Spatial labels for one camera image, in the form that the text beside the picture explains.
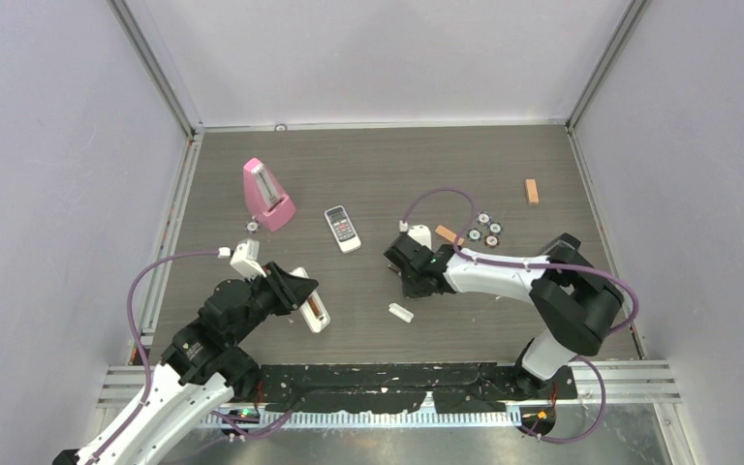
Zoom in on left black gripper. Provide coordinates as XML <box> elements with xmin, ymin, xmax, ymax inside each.
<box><xmin>229</xmin><ymin>261</ymin><xmax>317</xmax><ymax>345</ymax></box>

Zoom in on large white remote control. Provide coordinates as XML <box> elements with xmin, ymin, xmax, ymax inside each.
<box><xmin>299</xmin><ymin>291</ymin><xmax>331</xmax><ymax>333</ymax></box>

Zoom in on white battery cover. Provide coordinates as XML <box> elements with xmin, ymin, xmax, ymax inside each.
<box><xmin>387</xmin><ymin>303</ymin><xmax>414</xmax><ymax>323</ymax></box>

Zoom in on small white remote control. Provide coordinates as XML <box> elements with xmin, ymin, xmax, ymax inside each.
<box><xmin>324</xmin><ymin>205</ymin><xmax>361</xmax><ymax>254</ymax></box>

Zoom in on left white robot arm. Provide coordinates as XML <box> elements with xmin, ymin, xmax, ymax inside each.
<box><xmin>53</xmin><ymin>262</ymin><xmax>319</xmax><ymax>464</ymax></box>

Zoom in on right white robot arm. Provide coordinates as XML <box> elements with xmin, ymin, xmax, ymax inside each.
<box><xmin>384</xmin><ymin>232</ymin><xmax>625</xmax><ymax>398</ymax></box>

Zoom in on orange wooden block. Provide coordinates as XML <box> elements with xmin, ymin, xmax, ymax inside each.
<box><xmin>434</xmin><ymin>225</ymin><xmax>466</xmax><ymax>246</ymax></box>

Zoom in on pink metronome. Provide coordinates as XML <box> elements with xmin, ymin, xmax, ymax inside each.
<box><xmin>242</xmin><ymin>158</ymin><xmax>296</xmax><ymax>233</ymax></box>

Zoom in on small wooden block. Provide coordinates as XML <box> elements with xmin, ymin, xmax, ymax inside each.
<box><xmin>524</xmin><ymin>178</ymin><xmax>540</xmax><ymax>205</ymax></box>

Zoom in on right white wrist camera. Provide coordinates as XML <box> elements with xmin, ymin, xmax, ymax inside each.
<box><xmin>397</xmin><ymin>220</ymin><xmax>433</xmax><ymax>252</ymax></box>

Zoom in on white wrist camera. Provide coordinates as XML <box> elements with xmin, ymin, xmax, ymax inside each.
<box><xmin>217</xmin><ymin>238</ymin><xmax>267</xmax><ymax>280</ymax></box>
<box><xmin>397</xmin><ymin>220</ymin><xmax>433</xmax><ymax>252</ymax></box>

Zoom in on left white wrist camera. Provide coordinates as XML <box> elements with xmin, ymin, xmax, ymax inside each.
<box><xmin>217</xmin><ymin>238</ymin><xmax>267</xmax><ymax>280</ymax></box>

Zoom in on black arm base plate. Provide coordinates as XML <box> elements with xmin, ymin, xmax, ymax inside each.
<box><xmin>230</xmin><ymin>362</ymin><xmax>577</xmax><ymax>415</ymax></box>

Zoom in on white slotted cable duct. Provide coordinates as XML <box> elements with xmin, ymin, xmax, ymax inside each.
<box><xmin>120</xmin><ymin>409</ymin><xmax>524</xmax><ymax>430</ymax></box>

